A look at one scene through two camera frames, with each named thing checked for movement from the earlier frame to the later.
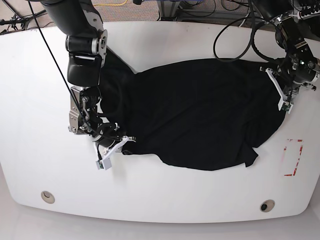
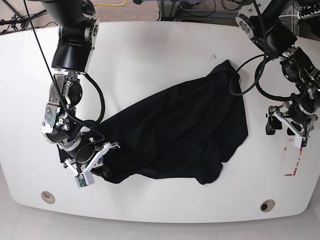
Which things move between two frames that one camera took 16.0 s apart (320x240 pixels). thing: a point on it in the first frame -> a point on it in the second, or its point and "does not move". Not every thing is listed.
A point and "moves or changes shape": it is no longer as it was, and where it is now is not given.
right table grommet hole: [267, 205] does not move
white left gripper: [107, 152] -> [104, 149]
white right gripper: [269, 72] -> [273, 123]
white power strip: [311, 15] does not move
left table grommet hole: [47, 197] does not move
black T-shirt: [206, 114] moves or changes shape
